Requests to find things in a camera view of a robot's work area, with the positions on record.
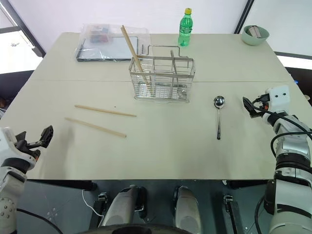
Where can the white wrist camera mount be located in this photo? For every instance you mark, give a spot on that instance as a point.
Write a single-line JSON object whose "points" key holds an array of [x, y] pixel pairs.
{"points": [[279, 96], [6, 143]]}

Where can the black flat tray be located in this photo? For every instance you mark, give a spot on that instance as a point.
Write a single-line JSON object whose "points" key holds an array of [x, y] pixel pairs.
{"points": [[107, 52]]}

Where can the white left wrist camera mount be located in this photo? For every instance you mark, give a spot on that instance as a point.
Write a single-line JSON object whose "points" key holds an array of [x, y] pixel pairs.
{"points": [[6, 143]]}

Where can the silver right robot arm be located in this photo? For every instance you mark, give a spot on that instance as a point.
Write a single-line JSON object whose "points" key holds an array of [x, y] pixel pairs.
{"points": [[290, 156]]}

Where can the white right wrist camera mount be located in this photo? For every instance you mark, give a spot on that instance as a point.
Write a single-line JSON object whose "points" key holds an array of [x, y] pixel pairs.
{"points": [[279, 96]]}

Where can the silver metal spoon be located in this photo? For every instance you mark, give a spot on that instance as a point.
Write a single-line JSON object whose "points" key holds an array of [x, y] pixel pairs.
{"points": [[219, 114]]}

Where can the wooden chopstick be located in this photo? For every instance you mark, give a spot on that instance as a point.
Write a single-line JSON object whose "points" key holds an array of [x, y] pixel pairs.
{"points": [[134, 52], [104, 111], [95, 127]]}

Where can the pink items in bowl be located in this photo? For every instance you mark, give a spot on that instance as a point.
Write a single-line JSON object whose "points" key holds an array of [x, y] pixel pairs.
{"points": [[254, 31]]}

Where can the black table frame bar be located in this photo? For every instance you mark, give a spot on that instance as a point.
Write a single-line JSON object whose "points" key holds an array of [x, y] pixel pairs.
{"points": [[61, 184]]}

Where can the clear plastic bag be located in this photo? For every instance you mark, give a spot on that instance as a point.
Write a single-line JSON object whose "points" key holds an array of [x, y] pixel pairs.
{"points": [[97, 31]]}

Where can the pale green bowl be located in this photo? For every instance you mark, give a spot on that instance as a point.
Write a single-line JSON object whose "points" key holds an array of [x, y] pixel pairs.
{"points": [[254, 39]]}

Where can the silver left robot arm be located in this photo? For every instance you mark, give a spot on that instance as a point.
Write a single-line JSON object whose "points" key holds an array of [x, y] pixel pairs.
{"points": [[9, 185]]}

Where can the black window frame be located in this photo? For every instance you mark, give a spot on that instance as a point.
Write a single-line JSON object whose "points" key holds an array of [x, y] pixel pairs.
{"points": [[22, 26], [243, 17]]}

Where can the green plastic soda bottle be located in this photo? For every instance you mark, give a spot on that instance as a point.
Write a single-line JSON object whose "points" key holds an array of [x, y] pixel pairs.
{"points": [[184, 28]]}

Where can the grey rounded robot leg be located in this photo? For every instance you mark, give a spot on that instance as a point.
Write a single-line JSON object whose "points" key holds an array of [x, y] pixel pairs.
{"points": [[187, 209], [122, 207]]}

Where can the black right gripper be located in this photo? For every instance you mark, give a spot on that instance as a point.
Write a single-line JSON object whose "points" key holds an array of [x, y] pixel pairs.
{"points": [[262, 98]]}

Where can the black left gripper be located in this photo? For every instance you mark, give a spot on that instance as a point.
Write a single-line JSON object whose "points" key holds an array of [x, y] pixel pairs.
{"points": [[25, 146]]}

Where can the dark round robot waist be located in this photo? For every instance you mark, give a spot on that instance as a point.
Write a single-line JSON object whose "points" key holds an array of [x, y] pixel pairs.
{"points": [[136, 229]]}

